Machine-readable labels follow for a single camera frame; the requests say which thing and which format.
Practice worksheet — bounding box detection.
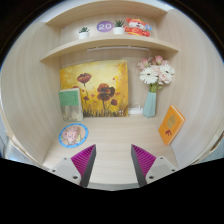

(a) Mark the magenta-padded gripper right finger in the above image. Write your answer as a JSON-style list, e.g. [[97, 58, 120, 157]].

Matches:
[[130, 143, 178, 188]]

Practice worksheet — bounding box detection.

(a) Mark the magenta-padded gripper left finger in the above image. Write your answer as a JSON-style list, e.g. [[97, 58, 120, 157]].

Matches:
[[49, 143, 98, 188]]

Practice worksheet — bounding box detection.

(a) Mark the orange cover book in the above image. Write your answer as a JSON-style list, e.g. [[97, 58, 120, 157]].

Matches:
[[158, 104, 186, 146]]

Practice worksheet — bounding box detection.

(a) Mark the white power strip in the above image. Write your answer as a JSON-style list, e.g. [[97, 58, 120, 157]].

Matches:
[[128, 107, 144, 115]]

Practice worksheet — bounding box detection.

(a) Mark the teal faceted vase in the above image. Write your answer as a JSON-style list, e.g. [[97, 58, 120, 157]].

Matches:
[[142, 91, 158, 119]]

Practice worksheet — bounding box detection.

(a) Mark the green cover book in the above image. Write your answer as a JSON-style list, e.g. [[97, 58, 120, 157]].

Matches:
[[58, 87, 84, 122]]

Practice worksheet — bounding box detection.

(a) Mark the pink and white flower bouquet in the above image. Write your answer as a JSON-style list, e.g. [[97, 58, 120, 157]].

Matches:
[[137, 54, 176, 94]]

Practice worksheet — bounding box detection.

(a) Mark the yellow poppy flower painting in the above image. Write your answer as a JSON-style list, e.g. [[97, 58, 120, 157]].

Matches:
[[59, 59, 130, 118]]

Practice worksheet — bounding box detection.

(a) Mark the wooden shelf with ornaments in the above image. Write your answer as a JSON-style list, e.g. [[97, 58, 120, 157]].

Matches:
[[39, 0, 181, 64]]

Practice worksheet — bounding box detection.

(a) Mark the white cable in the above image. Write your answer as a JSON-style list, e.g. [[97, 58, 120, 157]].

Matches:
[[129, 102, 143, 110]]

